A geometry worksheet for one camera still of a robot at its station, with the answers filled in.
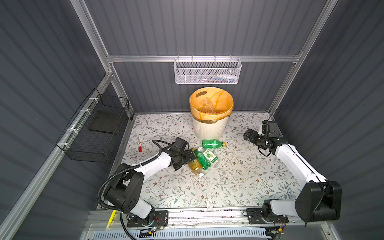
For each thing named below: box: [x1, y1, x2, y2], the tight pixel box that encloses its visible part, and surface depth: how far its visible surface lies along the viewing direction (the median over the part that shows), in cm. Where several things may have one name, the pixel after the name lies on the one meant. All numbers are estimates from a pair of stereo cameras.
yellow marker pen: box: [106, 209, 118, 231], surface depth 75 cm
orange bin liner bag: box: [189, 87, 234, 121], surface depth 96 cm
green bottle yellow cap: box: [201, 139, 227, 149], surface depth 101 cm
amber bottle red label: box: [188, 148, 203, 175], surface depth 88 cm
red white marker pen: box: [138, 134, 143, 153], surface depth 104 cm
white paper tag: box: [206, 198, 214, 211], surface depth 79 cm
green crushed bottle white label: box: [193, 146, 220, 170], surface depth 93 cm
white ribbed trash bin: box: [192, 116, 229, 141], surface depth 93 cm
